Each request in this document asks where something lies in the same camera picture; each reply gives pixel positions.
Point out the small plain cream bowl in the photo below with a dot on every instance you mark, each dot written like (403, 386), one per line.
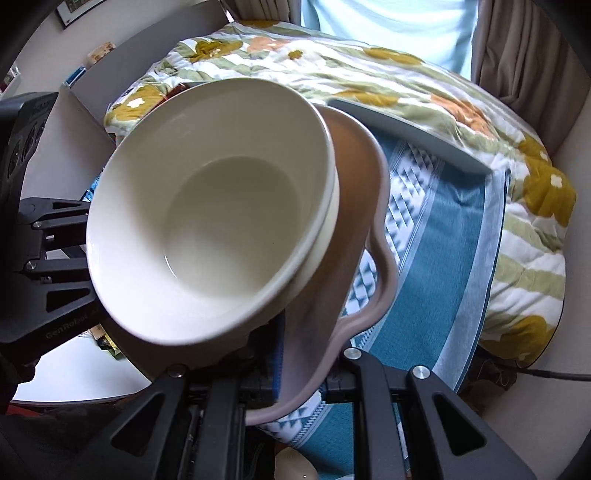
(207, 207)

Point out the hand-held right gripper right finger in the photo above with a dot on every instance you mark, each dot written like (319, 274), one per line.
(355, 369)

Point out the brown curtain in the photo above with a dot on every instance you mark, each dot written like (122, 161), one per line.
(521, 46)
(268, 9)

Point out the grey flat board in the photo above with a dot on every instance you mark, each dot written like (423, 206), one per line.
(415, 134)

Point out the grey cabinet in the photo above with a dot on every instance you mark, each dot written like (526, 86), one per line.
(138, 60)

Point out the wall poster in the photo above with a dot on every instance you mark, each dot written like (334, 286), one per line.
(78, 7)

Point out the small printed card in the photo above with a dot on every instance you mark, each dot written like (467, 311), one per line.
(101, 51)

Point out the small blue box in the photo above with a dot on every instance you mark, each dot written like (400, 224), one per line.
(75, 76)

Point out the floral quilted blanket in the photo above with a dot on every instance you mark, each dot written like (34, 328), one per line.
(415, 83)

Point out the blue patterned tablecloth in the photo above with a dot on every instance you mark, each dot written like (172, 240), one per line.
(429, 277)

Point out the cream bowl with yellow print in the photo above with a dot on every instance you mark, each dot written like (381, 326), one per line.
(333, 207)

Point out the bright window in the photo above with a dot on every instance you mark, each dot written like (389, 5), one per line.
(392, 27)

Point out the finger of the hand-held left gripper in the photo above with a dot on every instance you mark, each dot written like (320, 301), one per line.
(55, 214)
(55, 270)

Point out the pink flower-shaped bowl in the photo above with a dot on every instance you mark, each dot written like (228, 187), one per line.
(341, 286)

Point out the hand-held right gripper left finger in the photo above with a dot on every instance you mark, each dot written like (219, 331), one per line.
(278, 360)

